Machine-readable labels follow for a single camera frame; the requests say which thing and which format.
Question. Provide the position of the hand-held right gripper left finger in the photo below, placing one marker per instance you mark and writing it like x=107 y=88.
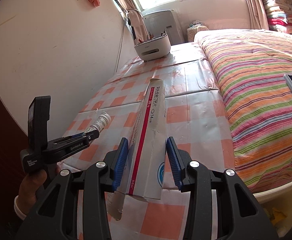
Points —
x=119 y=165

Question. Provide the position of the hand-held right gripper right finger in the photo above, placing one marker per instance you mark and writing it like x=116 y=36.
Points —
x=173 y=165

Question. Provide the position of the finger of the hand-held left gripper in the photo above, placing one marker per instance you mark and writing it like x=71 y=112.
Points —
x=91 y=137
x=71 y=137

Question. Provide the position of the small white bottle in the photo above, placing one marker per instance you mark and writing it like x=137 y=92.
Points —
x=101 y=122

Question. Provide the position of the long white medicine box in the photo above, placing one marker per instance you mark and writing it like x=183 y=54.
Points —
x=151 y=130

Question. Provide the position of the white plastic bin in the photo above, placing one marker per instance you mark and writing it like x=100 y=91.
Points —
x=281 y=192

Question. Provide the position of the person's left forearm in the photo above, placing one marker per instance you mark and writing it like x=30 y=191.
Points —
x=19 y=206

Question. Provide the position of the person's left hand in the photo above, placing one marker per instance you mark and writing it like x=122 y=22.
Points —
x=32 y=187

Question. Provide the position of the checked plastic tablecloth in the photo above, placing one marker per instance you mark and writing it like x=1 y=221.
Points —
x=186 y=100

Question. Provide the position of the striped bed blanket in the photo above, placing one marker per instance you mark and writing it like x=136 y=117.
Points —
x=261 y=130

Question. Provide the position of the white desk organizer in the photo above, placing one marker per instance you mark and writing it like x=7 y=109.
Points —
x=153 y=48

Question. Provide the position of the bunch of pens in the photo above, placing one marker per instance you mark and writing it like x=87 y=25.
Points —
x=151 y=36

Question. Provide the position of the beige curtain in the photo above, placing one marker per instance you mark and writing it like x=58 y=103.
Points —
x=256 y=5
x=128 y=10

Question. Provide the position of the white air conditioner unit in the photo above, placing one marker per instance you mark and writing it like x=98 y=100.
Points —
x=163 y=25

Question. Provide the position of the stool with dotted cover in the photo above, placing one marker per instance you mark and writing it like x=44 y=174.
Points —
x=197 y=31

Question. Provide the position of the stack of folded quilts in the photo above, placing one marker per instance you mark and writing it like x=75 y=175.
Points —
x=281 y=10

